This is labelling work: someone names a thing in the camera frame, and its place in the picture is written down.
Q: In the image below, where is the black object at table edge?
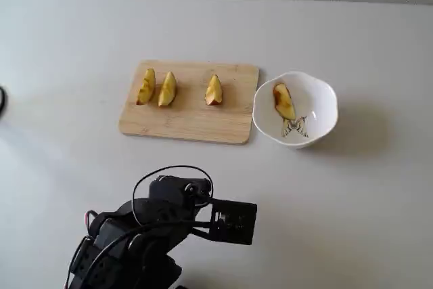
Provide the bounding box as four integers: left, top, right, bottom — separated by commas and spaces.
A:
0, 85, 8, 119

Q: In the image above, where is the large apple slice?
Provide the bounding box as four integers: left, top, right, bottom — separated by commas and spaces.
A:
135, 68, 157, 106

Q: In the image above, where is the narrow apple slice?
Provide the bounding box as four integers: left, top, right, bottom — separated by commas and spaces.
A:
158, 71, 178, 108

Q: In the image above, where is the small apple slice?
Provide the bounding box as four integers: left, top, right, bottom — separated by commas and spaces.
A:
204, 74, 224, 106

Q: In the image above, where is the white bowl with butterfly print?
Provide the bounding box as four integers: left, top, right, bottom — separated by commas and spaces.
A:
252, 70, 339, 150

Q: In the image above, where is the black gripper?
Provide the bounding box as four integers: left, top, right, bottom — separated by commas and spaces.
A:
147, 175, 212, 219

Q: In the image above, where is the apple slice with red skin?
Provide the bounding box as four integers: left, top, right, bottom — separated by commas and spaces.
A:
273, 82, 297, 120

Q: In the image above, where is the wooden cutting board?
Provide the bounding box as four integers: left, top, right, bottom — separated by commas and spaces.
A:
118, 60, 260, 146

